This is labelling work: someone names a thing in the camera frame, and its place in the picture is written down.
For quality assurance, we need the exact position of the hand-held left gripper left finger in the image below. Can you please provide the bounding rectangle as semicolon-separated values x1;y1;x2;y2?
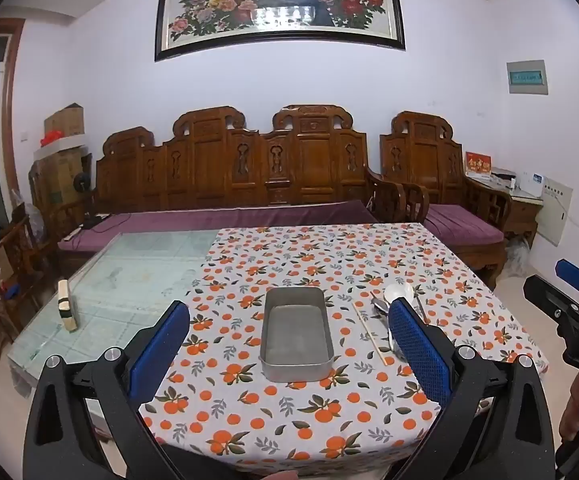
23;300;191;480

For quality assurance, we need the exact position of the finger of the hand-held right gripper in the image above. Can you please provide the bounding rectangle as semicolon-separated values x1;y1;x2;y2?
523;274;579;324
555;259;579;297

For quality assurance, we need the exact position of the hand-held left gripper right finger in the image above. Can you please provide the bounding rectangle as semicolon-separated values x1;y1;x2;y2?
388;297;556;480

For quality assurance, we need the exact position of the light wooden chopstick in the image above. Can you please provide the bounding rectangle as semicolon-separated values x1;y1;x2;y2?
353;301;389;366

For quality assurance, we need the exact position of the small metal spoon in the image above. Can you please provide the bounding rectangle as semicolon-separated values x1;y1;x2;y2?
371;297;406;361

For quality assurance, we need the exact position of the white ceramic spoon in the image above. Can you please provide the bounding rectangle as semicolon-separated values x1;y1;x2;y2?
385;282;415;311

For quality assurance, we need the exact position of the rectangular metal tray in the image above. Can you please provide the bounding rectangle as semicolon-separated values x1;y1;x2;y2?
260;287;335;384

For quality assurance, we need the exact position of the clear plastic bag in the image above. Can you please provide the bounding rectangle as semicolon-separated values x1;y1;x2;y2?
503;236;533;279

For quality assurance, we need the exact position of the white electrical panel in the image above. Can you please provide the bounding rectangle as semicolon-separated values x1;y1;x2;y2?
536;180;574;247

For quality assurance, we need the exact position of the wooden side table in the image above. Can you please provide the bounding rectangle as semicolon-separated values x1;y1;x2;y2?
494;180;545;250

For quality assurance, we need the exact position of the white box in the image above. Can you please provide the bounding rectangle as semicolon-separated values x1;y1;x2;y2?
521;172;545;196

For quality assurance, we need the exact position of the cream block with black band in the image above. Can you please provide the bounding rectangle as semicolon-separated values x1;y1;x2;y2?
58;280;81;334

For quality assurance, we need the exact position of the purple armchair cushion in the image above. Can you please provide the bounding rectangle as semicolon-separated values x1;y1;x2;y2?
422;204;505;247

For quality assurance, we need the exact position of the white printer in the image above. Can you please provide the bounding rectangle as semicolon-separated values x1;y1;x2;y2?
489;168;518;189

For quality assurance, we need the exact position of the orange print tablecloth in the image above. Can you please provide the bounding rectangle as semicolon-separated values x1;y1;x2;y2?
138;223;550;477

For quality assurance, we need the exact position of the red desk calendar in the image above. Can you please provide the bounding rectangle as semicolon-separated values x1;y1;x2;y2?
464;151;493;180

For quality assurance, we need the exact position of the wooden chair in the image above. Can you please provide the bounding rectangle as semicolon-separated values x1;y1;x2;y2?
0;200;61;366

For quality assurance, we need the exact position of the carved wooden armchair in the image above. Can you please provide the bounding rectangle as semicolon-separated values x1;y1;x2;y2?
379;111;513;289

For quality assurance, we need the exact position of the black fan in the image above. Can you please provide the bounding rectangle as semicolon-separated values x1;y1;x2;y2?
72;172;101;231

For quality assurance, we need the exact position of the large cardboard box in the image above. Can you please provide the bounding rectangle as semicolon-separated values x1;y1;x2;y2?
31;147;93;213

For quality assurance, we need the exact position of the carved wooden sofa bench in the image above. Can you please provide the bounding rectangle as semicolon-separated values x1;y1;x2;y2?
92;104;423;241

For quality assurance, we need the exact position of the small cardboard box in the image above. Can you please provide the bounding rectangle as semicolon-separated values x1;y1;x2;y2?
44;103;86;139

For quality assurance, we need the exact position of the framed peacock flower painting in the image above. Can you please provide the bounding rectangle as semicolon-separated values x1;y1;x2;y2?
154;0;407;63

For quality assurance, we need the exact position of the grey wall panel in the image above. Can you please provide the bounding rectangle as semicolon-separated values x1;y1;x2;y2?
507;60;549;95

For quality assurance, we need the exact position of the wooden door frame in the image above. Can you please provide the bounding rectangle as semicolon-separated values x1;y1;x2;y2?
0;17;26;203

